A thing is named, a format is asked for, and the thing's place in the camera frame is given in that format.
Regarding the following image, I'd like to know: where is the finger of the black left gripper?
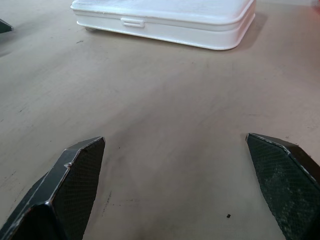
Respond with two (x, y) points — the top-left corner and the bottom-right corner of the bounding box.
(0, 136), (106, 240)

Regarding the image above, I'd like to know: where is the black pointed right gripper left finger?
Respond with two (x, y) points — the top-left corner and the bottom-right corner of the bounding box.
(0, 18), (14, 35)

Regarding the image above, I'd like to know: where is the white plastic lidded box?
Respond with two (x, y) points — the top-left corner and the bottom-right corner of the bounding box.
(70, 0), (257, 52)

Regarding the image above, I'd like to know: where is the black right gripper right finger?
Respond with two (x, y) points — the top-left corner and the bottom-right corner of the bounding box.
(245, 132), (320, 240)

